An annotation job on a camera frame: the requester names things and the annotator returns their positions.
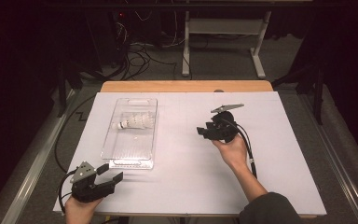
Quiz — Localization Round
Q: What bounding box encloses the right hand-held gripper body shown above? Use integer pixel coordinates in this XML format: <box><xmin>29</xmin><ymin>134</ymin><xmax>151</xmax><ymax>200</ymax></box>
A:
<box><xmin>210</xmin><ymin>103</ymin><xmax>245</xmax><ymax>145</ymax></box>

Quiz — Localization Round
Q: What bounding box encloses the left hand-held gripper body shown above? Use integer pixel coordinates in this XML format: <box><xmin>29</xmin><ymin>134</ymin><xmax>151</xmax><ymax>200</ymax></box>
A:
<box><xmin>69</xmin><ymin>161</ymin><xmax>117</xmax><ymax>203</ymax></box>

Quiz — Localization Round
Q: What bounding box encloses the clear plastic tray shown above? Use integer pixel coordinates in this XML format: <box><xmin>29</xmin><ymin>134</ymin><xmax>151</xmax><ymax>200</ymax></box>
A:
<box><xmin>101</xmin><ymin>97</ymin><xmax>158</xmax><ymax>171</ymax></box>

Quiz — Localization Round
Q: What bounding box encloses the person's left hand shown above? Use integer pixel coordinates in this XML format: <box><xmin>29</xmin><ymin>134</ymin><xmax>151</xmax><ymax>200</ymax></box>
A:
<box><xmin>63</xmin><ymin>196</ymin><xmax>103</xmax><ymax>224</ymax></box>

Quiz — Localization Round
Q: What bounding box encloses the person's right hand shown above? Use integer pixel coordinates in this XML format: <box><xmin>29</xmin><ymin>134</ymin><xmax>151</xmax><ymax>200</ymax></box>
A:
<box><xmin>211</xmin><ymin>133</ymin><xmax>250</xmax><ymax>172</ymax></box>

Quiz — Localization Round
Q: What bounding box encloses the white table cover board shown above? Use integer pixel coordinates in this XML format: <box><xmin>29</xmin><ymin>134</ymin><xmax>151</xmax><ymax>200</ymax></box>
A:
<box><xmin>53</xmin><ymin>91</ymin><xmax>328</xmax><ymax>218</ymax></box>

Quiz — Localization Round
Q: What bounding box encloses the wooden table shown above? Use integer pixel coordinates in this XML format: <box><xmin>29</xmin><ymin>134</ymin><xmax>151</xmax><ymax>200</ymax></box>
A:
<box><xmin>100</xmin><ymin>79</ymin><xmax>274</xmax><ymax>93</ymax></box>

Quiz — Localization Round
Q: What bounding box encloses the black metal stand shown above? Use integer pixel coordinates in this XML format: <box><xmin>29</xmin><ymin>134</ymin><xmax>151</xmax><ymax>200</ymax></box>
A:
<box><xmin>273</xmin><ymin>62</ymin><xmax>324</xmax><ymax>125</ymax></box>
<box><xmin>57</xmin><ymin>60</ymin><xmax>85</xmax><ymax>119</ymax></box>

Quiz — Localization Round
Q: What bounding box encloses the dark equipment box red light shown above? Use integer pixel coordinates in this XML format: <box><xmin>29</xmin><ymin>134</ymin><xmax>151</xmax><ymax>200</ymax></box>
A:
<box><xmin>87</xmin><ymin>8</ymin><xmax>131</xmax><ymax>68</ymax></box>

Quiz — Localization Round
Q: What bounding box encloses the left hand-held gripper cable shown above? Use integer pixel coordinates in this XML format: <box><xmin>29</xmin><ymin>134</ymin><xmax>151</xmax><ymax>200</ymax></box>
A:
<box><xmin>58</xmin><ymin>169</ymin><xmax>77</xmax><ymax>215</ymax></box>

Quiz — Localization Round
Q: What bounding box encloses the hand-held gripper cable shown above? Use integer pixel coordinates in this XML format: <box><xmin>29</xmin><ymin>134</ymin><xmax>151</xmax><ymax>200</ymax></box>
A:
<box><xmin>220</xmin><ymin>116</ymin><xmax>259</xmax><ymax>180</ymax></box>
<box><xmin>58</xmin><ymin>169</ymin><xmax>77</xmax><ymax>215</ymax></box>

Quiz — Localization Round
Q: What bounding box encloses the right hand-held gripper cable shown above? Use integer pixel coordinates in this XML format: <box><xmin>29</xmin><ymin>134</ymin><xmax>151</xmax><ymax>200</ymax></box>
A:
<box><xmin>220</xmin><ymin>116</ymin><xmax>259</xmax><ymax>180</ymax></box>

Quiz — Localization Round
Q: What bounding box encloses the black floor cable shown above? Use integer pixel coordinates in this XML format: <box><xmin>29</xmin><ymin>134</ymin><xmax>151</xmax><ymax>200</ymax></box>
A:
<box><xmin>54</xmin><ymin>94</ymin><xmax>97</xmax><ymax>174</ymax></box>

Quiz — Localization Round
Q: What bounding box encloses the aluminium floor rail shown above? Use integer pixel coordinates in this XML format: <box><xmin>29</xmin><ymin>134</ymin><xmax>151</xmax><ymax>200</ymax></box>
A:
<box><xmin>0</xmin><ymin>88</ymin><xmax>77</xmax><ymax>224</ymax></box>
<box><xmin>297</xmin><ymin>92</ymin><xmax>358</xmax><ymax>224</ymax></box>

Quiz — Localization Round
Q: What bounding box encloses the tangle of black floor cables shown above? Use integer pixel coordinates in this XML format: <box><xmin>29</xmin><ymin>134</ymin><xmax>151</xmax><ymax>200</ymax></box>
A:
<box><xmin>105</xmin><ymin>40</ymin><xmax>194</xmax><ymax>82</ymax></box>

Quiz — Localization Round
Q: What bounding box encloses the white metal desk frame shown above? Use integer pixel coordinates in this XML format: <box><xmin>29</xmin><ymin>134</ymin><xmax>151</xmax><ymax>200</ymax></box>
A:
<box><xmin>181</xmin><ymin>10</ymin><xmax>273</xmax><ymax>79</ymax></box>

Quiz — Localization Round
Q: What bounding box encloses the white cable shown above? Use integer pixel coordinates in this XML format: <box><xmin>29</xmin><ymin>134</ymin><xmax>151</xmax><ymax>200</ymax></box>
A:
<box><xmin>133</xmin><ymin>10</ymin><xmax>186</xmax><ymax>49</ymax></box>

